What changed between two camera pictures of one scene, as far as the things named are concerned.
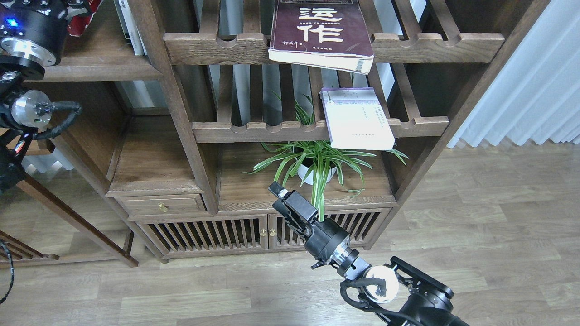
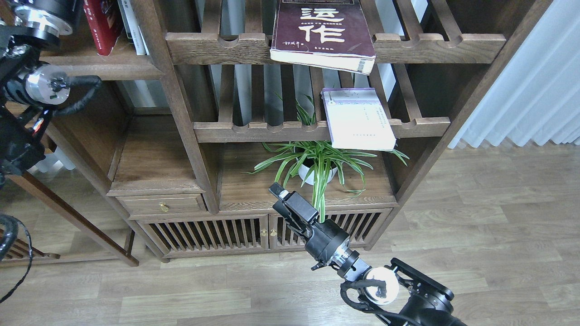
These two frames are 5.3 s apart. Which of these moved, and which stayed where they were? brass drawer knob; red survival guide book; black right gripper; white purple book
Moved: red survival guide book
Stayed: white purple book; black right gripper; brass drawer knob
